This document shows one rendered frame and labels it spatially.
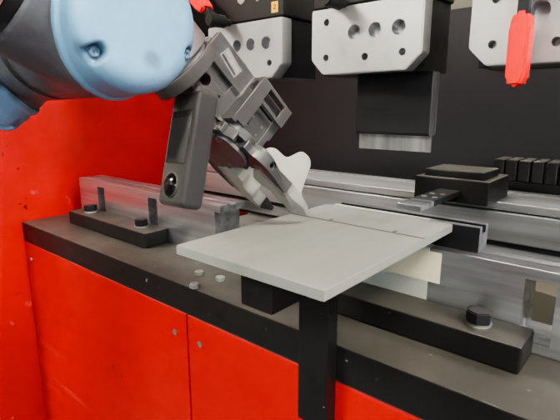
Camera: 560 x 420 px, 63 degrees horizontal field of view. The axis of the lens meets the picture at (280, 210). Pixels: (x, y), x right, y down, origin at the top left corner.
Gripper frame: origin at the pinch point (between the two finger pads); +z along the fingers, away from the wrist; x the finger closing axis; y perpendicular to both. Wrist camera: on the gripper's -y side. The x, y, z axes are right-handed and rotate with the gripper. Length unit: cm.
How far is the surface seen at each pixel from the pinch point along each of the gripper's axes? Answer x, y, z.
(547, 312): 37, 89, 199
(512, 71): -22.6, 16.1, -3.9
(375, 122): -3.9, 16.6, 1.9
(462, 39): 11, 64, 23
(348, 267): -16.2, -6.3, -2.6
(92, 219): 57, -8, 3
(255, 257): -8.7, -9.1, -5.9
